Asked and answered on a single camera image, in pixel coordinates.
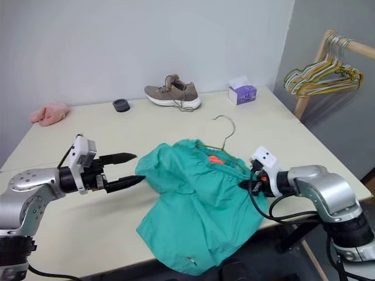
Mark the black table leg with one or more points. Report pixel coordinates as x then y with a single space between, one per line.
293 234

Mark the dark rounded shape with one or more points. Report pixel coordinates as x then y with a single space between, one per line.
234 272

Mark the purple and white tissue box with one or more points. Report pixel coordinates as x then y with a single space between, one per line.
244 93

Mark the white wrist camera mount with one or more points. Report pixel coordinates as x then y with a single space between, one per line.
268 159
80 152

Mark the wooden clothes rack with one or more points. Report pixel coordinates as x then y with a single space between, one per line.
360 47

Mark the bunch of hangers on rack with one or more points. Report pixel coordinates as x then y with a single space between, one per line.
301 94

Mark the pink fluffy cloth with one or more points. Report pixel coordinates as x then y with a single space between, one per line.
49 114

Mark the taupe sneaker with white sole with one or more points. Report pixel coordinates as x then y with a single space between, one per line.
175 93

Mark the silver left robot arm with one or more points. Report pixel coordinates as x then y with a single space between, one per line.
29 181

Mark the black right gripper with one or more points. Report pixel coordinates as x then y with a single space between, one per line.
259 187

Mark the teal green shirt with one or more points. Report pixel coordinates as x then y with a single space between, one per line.
190 205

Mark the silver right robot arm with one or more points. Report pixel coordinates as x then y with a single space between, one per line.
322 187

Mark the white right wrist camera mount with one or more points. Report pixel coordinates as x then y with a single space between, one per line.
268 159

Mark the light wooden floor bar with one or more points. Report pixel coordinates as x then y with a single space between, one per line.
315 260

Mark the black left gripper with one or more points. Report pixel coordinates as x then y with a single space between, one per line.
93 175

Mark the black round dish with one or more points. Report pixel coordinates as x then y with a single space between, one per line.
121 106

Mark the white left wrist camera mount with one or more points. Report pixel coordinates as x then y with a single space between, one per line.
80 152

